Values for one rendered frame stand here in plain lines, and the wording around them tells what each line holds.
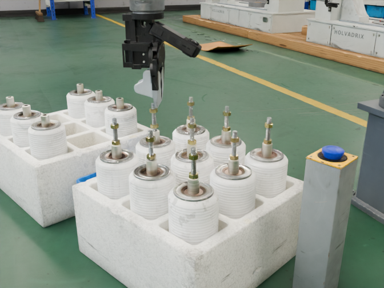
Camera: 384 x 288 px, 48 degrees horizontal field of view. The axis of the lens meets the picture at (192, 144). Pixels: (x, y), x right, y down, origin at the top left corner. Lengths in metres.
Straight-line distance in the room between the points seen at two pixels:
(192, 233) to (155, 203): 0.11
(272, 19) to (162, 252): 3.61
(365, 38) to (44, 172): 2.64
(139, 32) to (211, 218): 0.43
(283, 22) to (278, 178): 3.45
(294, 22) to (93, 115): 3.25
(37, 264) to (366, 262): 0.77
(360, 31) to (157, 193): 2.71
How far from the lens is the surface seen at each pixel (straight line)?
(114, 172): 0.94
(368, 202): 1.32
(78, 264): 1.08
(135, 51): 0.96
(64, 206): 1.23
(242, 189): 0.86
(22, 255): 1.14
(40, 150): 1.19
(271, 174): 0.95
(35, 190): 1.19
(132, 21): 0.97
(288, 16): 4.36
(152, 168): 0.87
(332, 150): 0.83
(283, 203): 0.94
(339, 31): 3.55
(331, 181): 0.82
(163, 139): 1.05
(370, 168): 1.29
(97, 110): 1.38
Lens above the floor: 0.64
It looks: 22 degrees down
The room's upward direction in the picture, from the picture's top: straight up
